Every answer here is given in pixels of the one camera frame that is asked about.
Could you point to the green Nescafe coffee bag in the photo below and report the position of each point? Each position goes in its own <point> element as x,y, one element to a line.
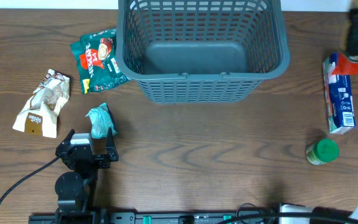
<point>95,56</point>

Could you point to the teal crumpled snack packet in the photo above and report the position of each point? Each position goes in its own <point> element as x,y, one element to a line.
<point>101,121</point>

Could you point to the orange tan noodle packet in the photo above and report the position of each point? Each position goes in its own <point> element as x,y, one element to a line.
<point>348,65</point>

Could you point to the blue tissue pack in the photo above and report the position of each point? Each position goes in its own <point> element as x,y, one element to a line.
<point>339,96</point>

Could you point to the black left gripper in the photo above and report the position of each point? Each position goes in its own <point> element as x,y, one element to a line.
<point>112,155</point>

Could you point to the grey plastic basket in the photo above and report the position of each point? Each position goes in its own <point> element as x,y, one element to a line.
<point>201,51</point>

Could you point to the white brown snack bag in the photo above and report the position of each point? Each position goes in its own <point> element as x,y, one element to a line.
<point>39,114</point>

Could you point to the green lid jar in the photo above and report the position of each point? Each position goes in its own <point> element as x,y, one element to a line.
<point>322,152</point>

